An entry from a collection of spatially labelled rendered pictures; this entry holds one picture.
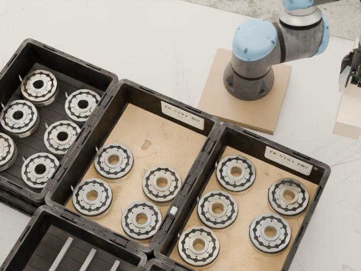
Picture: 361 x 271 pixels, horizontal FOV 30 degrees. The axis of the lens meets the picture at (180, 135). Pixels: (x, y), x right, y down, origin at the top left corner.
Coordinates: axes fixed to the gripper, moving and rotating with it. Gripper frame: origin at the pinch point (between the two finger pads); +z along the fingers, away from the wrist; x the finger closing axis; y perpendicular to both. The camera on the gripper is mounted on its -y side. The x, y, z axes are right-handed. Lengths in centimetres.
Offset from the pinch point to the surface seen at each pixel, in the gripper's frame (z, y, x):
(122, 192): 26, 33, -50
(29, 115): 23, 20, -81
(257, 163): 25.7, 14.4, -18.6
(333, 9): 109, -109, -8
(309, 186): 25.7, 16.9, -4.1
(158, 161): 26, 21, -44
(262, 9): 109, -99, -39
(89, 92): 23, 8, -68
